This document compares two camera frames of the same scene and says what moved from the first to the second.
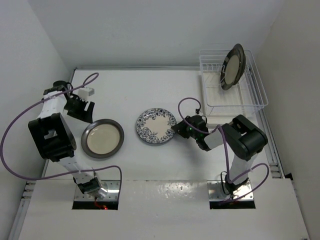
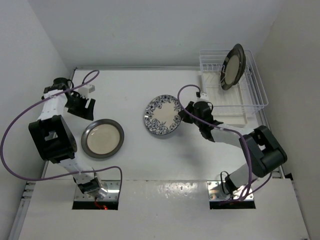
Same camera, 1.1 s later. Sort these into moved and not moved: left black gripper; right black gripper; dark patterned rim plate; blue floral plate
Moved: right black gripper; blue floral plate
Not moved: dark patterned rim plate; left black gripper
